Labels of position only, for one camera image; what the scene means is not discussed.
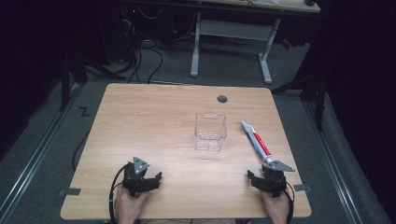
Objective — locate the person's right hand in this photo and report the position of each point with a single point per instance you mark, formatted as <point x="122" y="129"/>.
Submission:
<point x="276" y="207"/>

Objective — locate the person's left hand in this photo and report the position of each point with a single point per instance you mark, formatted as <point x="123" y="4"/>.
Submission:
<point x="128" y="207"/>

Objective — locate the clear plastic box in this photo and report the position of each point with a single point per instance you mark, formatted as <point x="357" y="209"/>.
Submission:
<point x="210" y="133"/>

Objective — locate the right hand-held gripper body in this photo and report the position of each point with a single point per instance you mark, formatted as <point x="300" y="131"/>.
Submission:
<point x="274" y="179"/>

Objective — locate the black metal stand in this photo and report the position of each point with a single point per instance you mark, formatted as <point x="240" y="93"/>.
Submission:
<point x="320" y="102"/>
<point x="64" y="84"/>

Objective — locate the metal floor rail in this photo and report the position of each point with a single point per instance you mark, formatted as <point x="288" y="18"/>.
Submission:
<point x="34" y="161"/>
<point x="333" y="161"/>

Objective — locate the dark round table grommet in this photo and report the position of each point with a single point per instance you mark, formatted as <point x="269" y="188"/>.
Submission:
<point x="222" y="99"/>

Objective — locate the white-legged wooden desk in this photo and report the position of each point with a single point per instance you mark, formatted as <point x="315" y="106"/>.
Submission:
<point x="233" y="29"/>

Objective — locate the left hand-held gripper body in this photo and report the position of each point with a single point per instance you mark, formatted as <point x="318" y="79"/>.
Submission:
<point x="134" y="182"/>

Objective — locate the grey tape strip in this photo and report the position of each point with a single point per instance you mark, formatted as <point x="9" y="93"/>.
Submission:
<point x="302" y="187"/>
<point x="71" y="191"/>

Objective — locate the white red blue toothpaste tube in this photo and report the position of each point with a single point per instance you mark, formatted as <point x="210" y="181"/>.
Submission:
<point x="257" y="142"/>

